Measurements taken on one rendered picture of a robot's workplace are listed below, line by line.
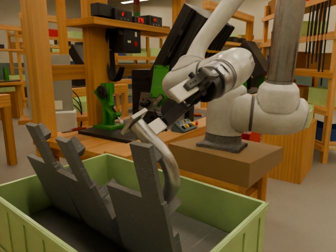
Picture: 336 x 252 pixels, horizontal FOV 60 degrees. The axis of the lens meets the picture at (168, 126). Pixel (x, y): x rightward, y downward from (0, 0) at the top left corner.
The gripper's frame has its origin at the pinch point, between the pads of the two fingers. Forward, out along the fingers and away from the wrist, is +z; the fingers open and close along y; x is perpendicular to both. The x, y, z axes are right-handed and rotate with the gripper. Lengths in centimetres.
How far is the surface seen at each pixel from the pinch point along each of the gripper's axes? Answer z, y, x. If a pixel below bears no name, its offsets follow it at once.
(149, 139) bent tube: 6.9, 0.7, 2.7
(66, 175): 11.3, -24.9, -6.5
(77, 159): 12.7, -12.9, -5.0
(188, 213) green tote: -12.8, -31.8, 22.0
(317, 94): -365, -120, 66
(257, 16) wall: -1009, -325, -182
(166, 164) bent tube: 7.0, -0.2, 8.1
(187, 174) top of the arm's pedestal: -40, -52, 15
